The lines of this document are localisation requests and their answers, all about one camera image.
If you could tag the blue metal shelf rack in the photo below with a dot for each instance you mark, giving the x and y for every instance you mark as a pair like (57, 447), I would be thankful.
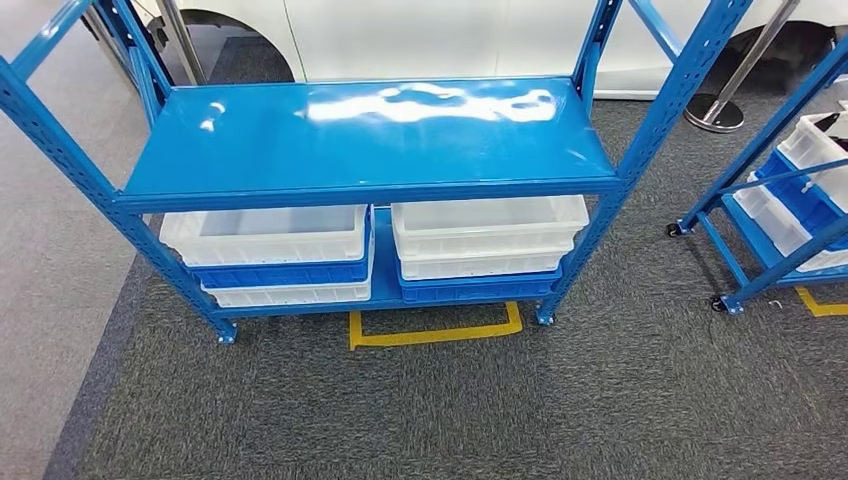
(331, 146)

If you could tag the blue wheeled shelf rack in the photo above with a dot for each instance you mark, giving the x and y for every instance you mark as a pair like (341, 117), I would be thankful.
(748, 238)

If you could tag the black plastic part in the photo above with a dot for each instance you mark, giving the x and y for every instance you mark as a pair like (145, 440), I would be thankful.
(831, 126)

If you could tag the white car with red stripe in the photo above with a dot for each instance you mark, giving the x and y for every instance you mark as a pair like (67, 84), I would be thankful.
(397, 33)

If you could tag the yellow floor tape marking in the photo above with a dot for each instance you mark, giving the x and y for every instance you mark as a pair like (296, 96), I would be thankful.
(818, 310)

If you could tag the black-capped stanchion post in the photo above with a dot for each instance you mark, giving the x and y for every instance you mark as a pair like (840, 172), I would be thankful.
(96, 30)

